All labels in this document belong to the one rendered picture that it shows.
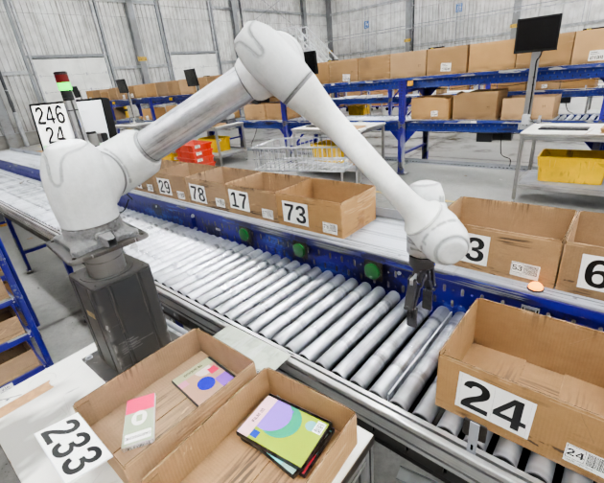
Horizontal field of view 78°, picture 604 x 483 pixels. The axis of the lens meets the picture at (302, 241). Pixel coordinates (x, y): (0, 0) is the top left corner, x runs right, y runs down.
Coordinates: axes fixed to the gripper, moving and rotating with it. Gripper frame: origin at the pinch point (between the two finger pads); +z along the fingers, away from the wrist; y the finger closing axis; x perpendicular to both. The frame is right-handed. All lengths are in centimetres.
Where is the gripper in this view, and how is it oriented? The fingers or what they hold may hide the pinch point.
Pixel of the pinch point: (419, 311)
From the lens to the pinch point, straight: 123.4
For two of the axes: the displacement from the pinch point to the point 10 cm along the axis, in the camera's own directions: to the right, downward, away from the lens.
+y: -6.4, 3.7, -6.7
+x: 7.6, 2.0, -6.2
